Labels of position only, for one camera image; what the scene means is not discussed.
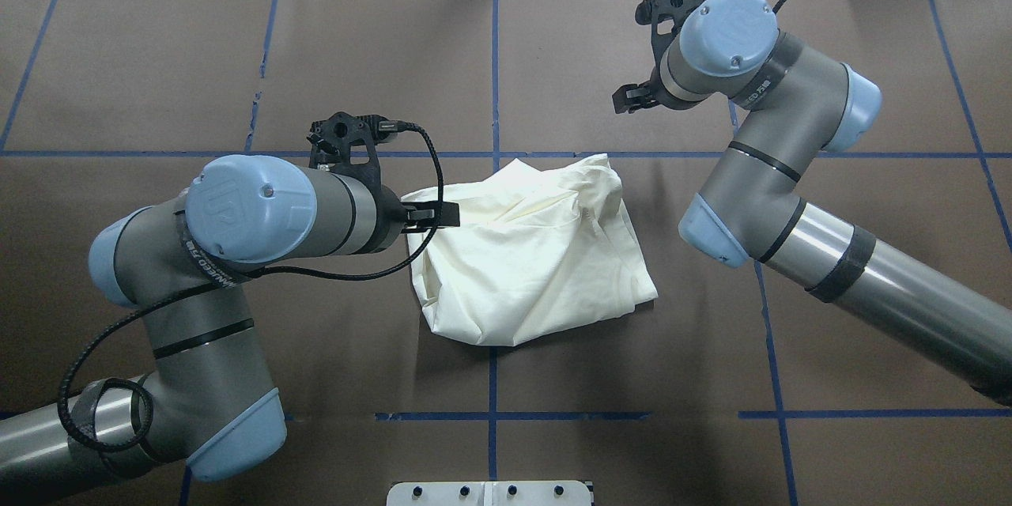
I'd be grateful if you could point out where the white long-sleeve printed shirt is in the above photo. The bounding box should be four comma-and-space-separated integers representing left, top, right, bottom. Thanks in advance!
410, 153, 658, 347

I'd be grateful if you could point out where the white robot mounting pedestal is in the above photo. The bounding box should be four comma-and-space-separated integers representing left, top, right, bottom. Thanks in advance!
386, 480, 595, 505

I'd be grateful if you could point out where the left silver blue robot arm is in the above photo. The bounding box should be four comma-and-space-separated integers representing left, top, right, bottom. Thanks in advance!
2, 154, 459, 505

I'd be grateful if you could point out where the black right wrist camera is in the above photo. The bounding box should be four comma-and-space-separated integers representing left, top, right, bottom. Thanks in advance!
635, 0, 705, 49

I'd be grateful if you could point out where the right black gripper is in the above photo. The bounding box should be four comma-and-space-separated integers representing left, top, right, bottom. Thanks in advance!
612, 71, 678, 115

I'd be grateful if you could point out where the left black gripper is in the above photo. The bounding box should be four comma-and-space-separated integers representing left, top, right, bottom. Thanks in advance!
372, 184, 460, 251

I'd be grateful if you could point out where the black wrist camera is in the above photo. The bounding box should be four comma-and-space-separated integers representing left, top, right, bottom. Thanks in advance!
635, 0, 705, 49
307, 112, 416, 181

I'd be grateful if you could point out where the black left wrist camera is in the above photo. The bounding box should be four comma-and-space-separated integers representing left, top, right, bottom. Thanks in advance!
307, 112, 416, 181

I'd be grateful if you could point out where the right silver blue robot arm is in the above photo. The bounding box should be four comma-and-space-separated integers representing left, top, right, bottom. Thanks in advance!
612, 0, 1011, 406

